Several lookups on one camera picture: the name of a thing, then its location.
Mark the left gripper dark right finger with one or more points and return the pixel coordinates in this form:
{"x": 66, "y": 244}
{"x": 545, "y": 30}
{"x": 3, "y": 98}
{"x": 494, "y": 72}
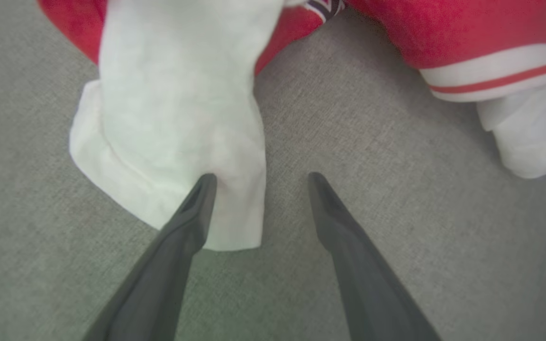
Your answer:
{"x": 363, "y": 274}

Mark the grey fabric sofa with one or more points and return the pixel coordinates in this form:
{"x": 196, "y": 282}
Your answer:
{"x": 396, "y": 213}

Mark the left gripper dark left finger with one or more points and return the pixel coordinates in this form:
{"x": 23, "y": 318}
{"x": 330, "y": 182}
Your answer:
{"x": 168, "y": 265}

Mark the red white basketball jersey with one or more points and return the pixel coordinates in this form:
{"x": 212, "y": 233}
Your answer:
{"x": 173, "y": 118}

